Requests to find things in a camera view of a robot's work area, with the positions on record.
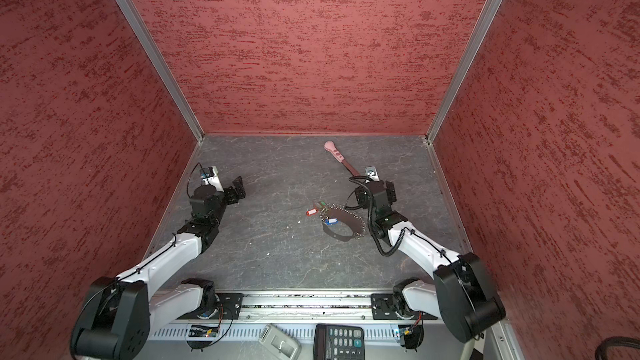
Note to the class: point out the black calculator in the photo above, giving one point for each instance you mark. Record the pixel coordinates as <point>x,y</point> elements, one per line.
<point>338,342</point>

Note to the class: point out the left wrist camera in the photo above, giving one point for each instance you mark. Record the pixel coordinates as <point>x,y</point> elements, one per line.
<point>210,177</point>

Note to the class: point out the pink handled knife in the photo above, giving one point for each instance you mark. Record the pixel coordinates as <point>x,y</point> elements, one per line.
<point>331,148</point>

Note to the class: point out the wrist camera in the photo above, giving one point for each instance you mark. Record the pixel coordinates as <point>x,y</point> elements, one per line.
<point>371,174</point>
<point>210,177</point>

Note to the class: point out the aluminium front rail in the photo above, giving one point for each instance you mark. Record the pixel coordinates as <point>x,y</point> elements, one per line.
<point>300,305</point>

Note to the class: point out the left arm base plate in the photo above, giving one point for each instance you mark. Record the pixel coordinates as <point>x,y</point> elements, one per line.
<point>227,306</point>

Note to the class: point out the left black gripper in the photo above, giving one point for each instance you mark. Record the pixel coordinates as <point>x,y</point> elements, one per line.
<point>234,197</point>

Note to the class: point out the right aluminium corner post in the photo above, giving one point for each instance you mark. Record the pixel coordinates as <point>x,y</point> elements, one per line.
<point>480,30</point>

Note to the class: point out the grey plastic device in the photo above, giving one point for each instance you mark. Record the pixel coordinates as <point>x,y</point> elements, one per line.
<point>279,344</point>

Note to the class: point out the left aluminium corner post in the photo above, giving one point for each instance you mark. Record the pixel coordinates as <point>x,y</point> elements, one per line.
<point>136,23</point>

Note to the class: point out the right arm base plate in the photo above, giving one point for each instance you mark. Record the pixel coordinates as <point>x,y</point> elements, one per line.
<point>397,306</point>

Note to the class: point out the aluminium corner post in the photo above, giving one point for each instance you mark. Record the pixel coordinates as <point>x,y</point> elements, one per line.
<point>480,30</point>
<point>136,23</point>

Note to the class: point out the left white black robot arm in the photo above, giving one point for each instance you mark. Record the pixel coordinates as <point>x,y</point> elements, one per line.
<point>93,338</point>

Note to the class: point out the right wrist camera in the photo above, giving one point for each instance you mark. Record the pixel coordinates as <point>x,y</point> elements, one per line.
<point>371,174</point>

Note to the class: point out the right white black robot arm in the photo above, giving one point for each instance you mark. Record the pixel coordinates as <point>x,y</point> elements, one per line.
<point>463,293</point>

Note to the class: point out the red key tag key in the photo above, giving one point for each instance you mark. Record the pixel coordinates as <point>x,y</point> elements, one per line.
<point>314,210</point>

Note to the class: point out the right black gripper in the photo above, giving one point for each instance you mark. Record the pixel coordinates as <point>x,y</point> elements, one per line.
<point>361,197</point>

